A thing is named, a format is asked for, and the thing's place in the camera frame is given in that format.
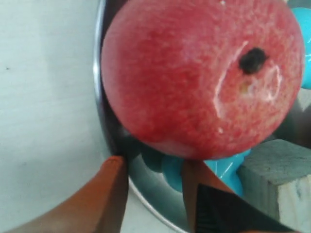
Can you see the round steel plate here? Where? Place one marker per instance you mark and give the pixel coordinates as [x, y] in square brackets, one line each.
[145, 172]

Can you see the wooden cube block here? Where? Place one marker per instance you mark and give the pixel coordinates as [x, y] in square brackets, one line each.
[276, 179]

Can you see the teal bone toy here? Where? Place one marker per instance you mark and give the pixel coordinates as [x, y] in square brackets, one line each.
[226, 169]

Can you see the red toy apple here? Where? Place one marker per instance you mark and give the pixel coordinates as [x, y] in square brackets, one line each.
[202, 79]

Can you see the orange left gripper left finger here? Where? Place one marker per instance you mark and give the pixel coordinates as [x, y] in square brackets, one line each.
[98, 207]

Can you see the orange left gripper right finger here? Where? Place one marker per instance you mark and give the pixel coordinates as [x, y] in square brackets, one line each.
[212, 207]

